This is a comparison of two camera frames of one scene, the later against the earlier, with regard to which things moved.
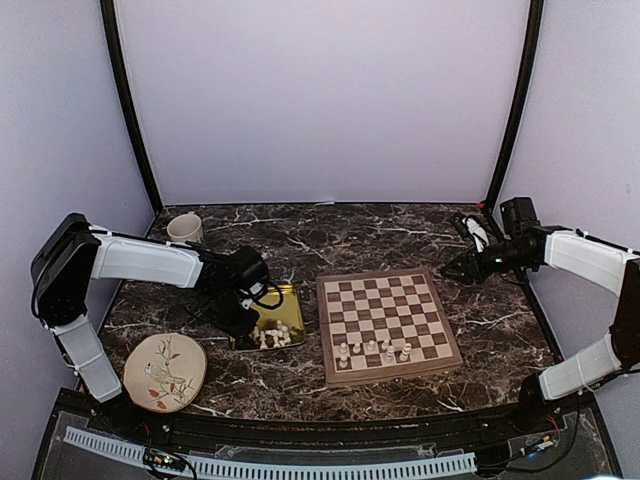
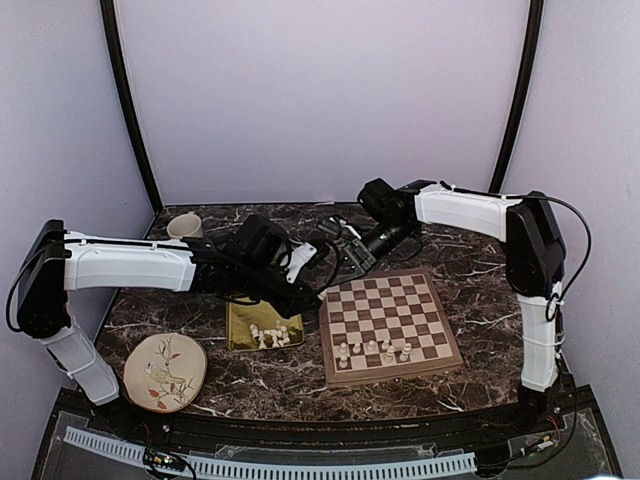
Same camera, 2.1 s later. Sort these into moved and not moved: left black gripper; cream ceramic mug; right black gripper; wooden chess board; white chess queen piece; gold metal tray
Moved: left black gripper; right black gripper
Not moved: cream ceramic mug; white chess queen piece; gold metal tray; wooden chess board
